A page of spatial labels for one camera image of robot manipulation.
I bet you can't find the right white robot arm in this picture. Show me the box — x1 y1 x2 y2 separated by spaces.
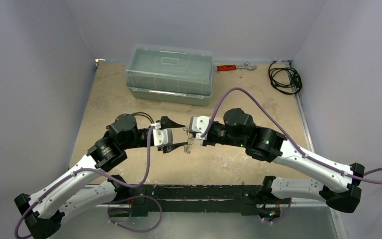
189 108 365 213

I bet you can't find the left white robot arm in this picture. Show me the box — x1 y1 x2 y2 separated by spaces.
14 114 183 239

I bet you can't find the grey plastic toolbox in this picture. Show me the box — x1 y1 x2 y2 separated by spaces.
124 44 215 106

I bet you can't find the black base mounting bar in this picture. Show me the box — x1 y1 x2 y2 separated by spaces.
105 184 294 218

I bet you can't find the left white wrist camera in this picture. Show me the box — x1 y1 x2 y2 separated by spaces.
151 122 173 147

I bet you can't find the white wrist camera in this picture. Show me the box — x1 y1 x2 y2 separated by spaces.
189 116 210 140
151 122 173 147

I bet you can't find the black coiled usb cable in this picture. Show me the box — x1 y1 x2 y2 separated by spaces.
131 112 155 125

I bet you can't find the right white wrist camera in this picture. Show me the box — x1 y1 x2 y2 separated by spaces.
189 116 210 140

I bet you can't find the orange handled adjustable wrench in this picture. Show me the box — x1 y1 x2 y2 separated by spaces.
215 62 257 72

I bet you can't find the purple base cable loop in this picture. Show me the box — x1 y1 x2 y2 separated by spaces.
107 194 163 233

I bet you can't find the black coiled cable bundle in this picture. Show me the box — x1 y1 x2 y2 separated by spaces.
268 60 303 96

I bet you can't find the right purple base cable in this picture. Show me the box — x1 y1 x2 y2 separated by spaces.
261 198 292 225

